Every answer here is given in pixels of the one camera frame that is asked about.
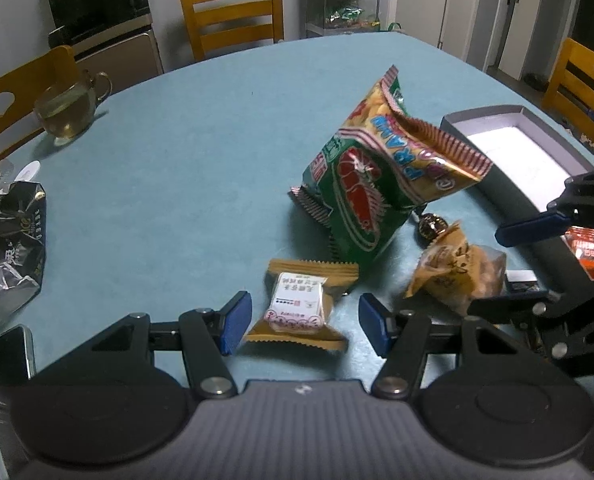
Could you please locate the metal trolley rack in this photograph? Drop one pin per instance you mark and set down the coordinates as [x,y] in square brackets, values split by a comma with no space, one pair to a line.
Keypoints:
[342,5]

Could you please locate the pile of snack packets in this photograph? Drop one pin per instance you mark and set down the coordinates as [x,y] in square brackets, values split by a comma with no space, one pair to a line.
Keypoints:
[349,16]

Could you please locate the grey box white inside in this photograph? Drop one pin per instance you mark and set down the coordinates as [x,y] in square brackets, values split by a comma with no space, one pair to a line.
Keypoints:
[517,150]

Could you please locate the black foil tea package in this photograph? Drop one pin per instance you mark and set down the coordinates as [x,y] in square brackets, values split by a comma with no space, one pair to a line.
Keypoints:
[7,245]

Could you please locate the green chip bag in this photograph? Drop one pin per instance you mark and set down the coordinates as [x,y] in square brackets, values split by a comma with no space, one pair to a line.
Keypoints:
[367,185]

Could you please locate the yellow clear cake packet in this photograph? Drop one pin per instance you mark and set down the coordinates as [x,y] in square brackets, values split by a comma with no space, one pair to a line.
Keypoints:
[447,270]

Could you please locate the wooden chair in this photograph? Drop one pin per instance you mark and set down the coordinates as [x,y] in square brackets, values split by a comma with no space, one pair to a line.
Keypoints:
[232,15]
[587,80]
[7,110]

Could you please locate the orange snack packet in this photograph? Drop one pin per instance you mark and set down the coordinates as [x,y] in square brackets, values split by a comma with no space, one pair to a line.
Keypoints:
[587,250]

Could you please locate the round foil candy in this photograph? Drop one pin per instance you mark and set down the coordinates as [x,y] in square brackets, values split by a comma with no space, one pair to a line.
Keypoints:
[431,225]

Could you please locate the smartphone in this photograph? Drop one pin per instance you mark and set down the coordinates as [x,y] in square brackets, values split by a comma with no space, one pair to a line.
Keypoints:
[7,355]

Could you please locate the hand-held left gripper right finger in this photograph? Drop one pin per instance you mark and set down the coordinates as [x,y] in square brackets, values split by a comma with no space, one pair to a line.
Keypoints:
[374,322]

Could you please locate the white round lid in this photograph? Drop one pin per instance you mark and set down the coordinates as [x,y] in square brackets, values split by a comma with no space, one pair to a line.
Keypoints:
[27,170]

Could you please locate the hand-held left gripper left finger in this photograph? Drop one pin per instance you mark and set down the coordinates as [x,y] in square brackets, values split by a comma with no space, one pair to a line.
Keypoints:
[234,322]

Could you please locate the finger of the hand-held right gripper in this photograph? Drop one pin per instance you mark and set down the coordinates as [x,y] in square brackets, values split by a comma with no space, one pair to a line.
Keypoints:
[532,227]
[507,307]

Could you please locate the white wardrobe doors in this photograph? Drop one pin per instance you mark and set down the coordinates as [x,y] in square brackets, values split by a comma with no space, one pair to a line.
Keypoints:
[427,0]

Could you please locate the glass mug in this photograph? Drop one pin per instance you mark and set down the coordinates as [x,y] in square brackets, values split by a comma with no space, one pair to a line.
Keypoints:
[69,110]

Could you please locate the brown pastry packet white label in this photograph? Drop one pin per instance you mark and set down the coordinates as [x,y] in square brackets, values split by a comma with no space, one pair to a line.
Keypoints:
[297,305]

